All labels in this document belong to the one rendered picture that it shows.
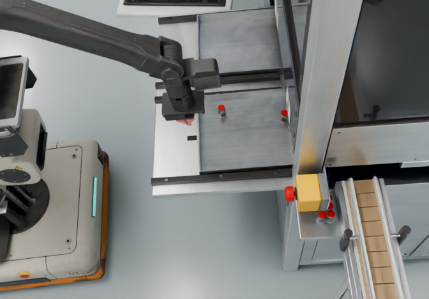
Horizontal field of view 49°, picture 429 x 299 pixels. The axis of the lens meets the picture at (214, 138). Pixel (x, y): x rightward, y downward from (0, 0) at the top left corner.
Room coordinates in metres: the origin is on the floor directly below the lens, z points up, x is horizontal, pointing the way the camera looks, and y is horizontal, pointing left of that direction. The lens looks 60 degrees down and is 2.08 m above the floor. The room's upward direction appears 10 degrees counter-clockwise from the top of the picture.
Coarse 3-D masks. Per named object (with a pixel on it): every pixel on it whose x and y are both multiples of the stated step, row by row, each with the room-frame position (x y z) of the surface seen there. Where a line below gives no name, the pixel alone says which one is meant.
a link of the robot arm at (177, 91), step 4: (184, 80) 0.63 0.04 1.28; (188, 80) 0.64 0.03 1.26; (192, 80) 0.63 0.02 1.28; (164, 84) 0.64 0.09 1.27; (184, 84) 0.63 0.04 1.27; (188, 84) 0.64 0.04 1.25; (192, 84) 0.63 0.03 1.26; (168, 88) 0.63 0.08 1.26; (172, 88) 0.62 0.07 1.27; (176, 88) 0.62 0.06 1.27; (180, 88) 0.62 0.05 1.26; (184, 88) 0.63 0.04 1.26; (188, 88) 0.63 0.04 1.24; (168, 92) 0.63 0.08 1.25; (172, 92) 0.62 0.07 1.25; (176, 92) 0.62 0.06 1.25; (180, 92) 0.62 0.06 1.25; (184, 92) 0.63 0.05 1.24; (188, 92) 0.63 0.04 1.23; (172, 96) 0.63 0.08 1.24; (176, 96) 0.62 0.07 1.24; (180, 96) 0.62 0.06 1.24
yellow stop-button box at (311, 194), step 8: (296, 176) 0.47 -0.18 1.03; (304, 176) 0.47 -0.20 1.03; (312, 176) 0.46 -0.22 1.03; (320, 176) 0.46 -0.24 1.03; (296, 184) 0.45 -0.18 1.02; (304, 184) 0.45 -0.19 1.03; (312, 184) 0.44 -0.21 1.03; (320, 184) 0.44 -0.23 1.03; (296, 192) 0.44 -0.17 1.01; (304, 192) 0.42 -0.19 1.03; (312, 192) 0.42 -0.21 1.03; (320, 192) 0.42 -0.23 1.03; (296, 200) 0.42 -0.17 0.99; (304, 200) 0.41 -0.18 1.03; (312, 200) 0.40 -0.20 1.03; (320, 200) 0.40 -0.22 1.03; (328, 200) 0.40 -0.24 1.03; (304, 208) 0.40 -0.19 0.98; (312, 208) 0.40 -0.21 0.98; (320, 208) 0.40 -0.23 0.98
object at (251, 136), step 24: (216, 96) 0.84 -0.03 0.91; (240, 96) 0.83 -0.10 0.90; (264, 96) 0.82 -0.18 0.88; (216, 120) 0.77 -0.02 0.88; (240, 120) 0.75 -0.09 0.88; (264, 120) 0.74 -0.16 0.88; (216, 144) 0.68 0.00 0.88; (240, 144) 0.67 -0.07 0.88; (264, 144) 0.65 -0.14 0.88; (288, 144) 0.64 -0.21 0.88; (216, 168) 0.61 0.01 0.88; (240, 168) 0.58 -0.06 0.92; (264, 168) 0.57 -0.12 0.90; (288, 168) 0.56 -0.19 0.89
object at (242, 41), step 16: (208, 16) 1.18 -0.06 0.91; (224, 16) 1.17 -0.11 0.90; (240, 16) 1.16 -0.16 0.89; (256, 16) 1.16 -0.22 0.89; (272, 16) 1.15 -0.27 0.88; (208, 32) 1.13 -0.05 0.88; (224, 32) 1.12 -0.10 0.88; (240, 32) 1.10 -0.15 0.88; (256, 32) 1.09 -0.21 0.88; (272, 32) 1.08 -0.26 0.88; (208, 48) 1.06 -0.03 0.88; (224, 48) 1.05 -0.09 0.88; (240, 48) 1.03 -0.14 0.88; (256, 48) 1.02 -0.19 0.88; (272, 48) 1.01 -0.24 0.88; (224, 64) 0.98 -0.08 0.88; (240, 64) 0.97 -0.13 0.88; (256, 64) 0.95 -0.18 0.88; (272, 64) 0.94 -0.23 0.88
